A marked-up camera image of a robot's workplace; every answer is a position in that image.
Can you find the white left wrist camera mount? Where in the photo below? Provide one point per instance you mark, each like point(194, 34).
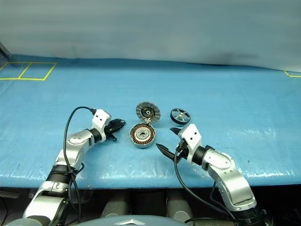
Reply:
point(101, 117)

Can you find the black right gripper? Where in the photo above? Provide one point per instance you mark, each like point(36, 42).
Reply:
point(182, 151)

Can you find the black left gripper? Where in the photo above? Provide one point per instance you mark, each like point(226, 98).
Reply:
point(109, 131)

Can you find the black spoked rotor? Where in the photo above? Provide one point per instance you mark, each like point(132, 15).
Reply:
point(180, 115)

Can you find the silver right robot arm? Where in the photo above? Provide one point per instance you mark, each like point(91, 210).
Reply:
point(228, 179)

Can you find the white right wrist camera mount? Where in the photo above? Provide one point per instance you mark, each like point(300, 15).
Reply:
point(191, 135)

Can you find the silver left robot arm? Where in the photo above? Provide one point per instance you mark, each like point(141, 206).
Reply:
point(75, 146)

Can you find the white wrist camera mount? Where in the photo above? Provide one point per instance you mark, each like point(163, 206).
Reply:
point(191, 135)
point(101, 117)

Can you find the dark rounded shape under table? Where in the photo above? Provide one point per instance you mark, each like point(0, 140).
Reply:
point(179, 208)
point(116, 208)

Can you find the motor housing with copper windings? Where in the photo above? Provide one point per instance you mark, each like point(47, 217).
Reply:
point(142, 136)

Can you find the grey robot chest with logo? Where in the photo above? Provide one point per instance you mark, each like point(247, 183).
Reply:
point(131, 221)

